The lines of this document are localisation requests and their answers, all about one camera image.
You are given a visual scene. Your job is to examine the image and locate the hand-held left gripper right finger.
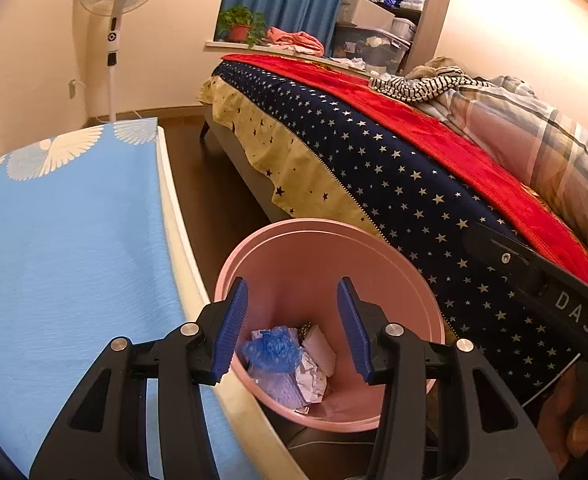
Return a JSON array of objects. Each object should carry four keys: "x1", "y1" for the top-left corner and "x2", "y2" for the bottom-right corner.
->
[{"x1": 337, "y1": 276, "x2": 559, "y2": 480}]

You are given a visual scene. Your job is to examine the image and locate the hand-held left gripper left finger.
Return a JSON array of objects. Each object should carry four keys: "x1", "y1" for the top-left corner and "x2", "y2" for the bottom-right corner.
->
[{"x1": 29, "y1": 276, "x2": 249, "y2": 480}]

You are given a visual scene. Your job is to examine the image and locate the small purple foam piece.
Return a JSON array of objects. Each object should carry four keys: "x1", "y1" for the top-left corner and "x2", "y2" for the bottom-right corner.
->
[{"x1": 301, "y1": 327, "x2": 337, "y2": 376}]

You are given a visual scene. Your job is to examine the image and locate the blue plastic glove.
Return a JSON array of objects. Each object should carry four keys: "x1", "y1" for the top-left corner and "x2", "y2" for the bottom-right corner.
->
[{"x1": 239, "y1": 326, "x2": 303, "y2": 373}]

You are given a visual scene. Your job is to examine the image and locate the white paper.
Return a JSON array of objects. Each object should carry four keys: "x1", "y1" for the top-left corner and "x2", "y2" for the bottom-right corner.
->
[{"x1": 286, "y1": 355, "x2": 327, "y2": 403}]

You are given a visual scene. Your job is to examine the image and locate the long purple foam net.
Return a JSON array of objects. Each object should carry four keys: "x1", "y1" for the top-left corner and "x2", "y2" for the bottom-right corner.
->
[{"x1": 246, "y1": 367, "x2": 307, "y2": 408}]

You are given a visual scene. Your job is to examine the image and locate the pink plastic bin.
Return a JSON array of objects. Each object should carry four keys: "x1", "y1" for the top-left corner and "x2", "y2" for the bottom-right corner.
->
[{"x1": 214, "y1": 218, "x2": 446, "y2": 433}]

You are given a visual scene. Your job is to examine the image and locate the person's right hand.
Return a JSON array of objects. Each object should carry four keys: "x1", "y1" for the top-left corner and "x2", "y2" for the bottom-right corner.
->
[{"x1": 538, "y1": 362, "x2": 588, "y2": 471}]

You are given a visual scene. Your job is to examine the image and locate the plaid quilt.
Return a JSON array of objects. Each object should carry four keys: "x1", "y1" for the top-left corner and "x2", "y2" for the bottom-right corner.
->
[{"x1": 416, "y1": 75, "x2": 588, "y2": 266}]

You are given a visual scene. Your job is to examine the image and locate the navy star blanket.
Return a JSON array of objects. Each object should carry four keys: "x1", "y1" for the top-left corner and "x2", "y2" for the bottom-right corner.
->
[{"x1": 214, "y1": 62, "x2": 579, "y2": 401}]

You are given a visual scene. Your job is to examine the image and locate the blue table cloth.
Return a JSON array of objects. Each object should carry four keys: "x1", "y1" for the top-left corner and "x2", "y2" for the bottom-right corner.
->
[{"x1": 0, "y1": 119, "x2": 255, "y2": 480}]

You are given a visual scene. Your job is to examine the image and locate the yellow star bed sheet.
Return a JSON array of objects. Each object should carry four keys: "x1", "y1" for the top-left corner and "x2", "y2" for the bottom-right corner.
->
[{"x1": 195, "y1": 75, "x2": 385, "y2": 241}]

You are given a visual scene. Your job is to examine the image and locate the red blanket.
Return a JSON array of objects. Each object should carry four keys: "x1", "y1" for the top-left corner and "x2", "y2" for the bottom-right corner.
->
[{"x1": 222, "y1": 54, "x2": 588, "y2": 301}]

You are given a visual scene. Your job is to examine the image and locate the striped garment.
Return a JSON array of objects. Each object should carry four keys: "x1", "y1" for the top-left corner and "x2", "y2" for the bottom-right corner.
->
[{"x1": 369, "y1": 72, "x2": 494, "y2": 106}]

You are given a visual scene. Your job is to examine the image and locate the beige cloth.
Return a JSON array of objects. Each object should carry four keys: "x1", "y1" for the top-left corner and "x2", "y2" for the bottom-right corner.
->
[{"x1": 406, "y1": 56, "x2": 467, "y2": 81}]

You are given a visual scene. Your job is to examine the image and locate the white cloth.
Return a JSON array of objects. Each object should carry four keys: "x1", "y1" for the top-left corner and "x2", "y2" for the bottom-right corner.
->
[{"x1": 334, "y1": 55, "x2": 375, "y2": 72}]

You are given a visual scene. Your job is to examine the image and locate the clear storage bin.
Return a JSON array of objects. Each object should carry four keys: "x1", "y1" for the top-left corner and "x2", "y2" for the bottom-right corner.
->
[{"x1": 330, "y1": 24, "x2": 412, "y2": 73}]

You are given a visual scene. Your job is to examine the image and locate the small white lidded container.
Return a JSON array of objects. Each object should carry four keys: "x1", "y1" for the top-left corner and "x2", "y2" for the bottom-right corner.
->
[{"x1": 391, "y1": 17, "x2": 417, "y2": 42}]

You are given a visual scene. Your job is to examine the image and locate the wooden bookshelf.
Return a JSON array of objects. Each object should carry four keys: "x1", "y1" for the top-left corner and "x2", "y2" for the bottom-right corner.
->
[{"x1": 386, "y1": 0, "x2": 455, "y2": 73}]

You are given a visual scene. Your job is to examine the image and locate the pink clothes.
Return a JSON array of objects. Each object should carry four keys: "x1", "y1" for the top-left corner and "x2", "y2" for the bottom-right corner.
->
[{"x1": 266, "y1": 26, "x2": 325, "y2": 56}]

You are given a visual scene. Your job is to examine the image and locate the potted green plant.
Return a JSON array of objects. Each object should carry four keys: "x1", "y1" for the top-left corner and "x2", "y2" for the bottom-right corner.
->
[{"x1": 216, "y1": 5, "x2": 267, "y2": 48}]

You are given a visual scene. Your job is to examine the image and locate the white cardboard box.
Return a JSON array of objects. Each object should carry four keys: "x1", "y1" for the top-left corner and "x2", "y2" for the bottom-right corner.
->
[{"x1": 338, "y1": 0, "x2": 396, "y2": 33}]

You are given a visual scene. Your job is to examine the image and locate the white standing fan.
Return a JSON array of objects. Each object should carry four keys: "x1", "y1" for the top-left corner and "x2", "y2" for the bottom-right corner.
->
[{"x1": 74, "y1": 0, "x2": 171, "y2": 126}]

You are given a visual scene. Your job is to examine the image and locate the thin white cord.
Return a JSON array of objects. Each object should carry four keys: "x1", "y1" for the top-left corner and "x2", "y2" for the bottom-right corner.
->
[{"x1": 521, "y1": 355, "x2": 577, "y2": 407}]

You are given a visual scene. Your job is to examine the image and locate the grey bed frame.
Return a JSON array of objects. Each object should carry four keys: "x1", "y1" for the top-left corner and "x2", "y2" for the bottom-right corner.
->
[{"x1": 199, "y1": 105, "x2": 287, "y2": 223}]

